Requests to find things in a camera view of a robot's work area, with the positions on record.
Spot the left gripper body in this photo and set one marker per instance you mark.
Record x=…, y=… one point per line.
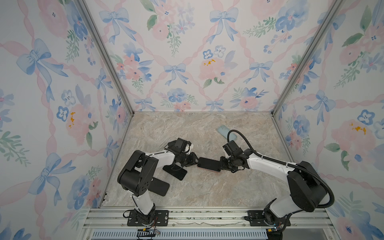
x=183, y=160

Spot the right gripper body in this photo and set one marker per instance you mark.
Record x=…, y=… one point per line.
x=231, y=161

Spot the purple-edged black phone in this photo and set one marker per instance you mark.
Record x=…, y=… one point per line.
x=209, y=164

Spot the pink phone case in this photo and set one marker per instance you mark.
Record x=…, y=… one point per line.
x=214, y=171

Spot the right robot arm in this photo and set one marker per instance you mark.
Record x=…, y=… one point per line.
x=308, y=191

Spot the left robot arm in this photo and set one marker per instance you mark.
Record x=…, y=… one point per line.
x=137, y=176

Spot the white-edged black phone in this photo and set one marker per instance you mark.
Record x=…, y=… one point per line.
x=176, y=171

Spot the mint green phone case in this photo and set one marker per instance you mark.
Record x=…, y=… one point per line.
x=224, y=131

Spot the black phone case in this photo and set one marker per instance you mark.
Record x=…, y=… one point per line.
x=159, y=187

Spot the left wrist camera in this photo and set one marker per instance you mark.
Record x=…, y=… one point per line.
x=182, y=146

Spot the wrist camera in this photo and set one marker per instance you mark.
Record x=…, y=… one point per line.
x=182, y=146
x=232, y=149

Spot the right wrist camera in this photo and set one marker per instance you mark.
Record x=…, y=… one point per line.
x=232, y=149

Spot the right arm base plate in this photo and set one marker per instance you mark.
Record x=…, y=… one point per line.
x=259, y=218

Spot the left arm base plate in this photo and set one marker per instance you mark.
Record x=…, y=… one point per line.
x=156, y=218

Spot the aluminium front rail frame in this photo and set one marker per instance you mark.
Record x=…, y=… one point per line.
x=203, y=223

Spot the left corner aluminium post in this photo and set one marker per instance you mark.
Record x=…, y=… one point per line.
x=90, y=24

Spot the corner aluminium post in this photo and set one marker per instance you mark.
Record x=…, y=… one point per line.
x=90, y=24
x=312, y=47

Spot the right corner aluminium post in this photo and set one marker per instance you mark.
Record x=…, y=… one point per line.
x=312, y=47

